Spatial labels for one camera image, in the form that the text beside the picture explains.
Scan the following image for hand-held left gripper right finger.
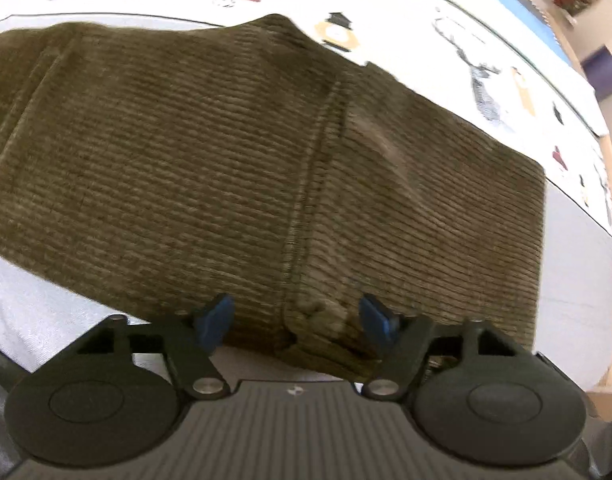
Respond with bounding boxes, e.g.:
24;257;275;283
359;293;542;402

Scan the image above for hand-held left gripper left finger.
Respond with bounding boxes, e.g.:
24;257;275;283
66;293;235;401

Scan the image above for brown corduroy pants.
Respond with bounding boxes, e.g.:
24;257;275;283
0;12;546;381

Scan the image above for purple storage box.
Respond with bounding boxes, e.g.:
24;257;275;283
583;45;612;98

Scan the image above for blue patterned blanket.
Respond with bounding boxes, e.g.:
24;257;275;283
458;0;574;68

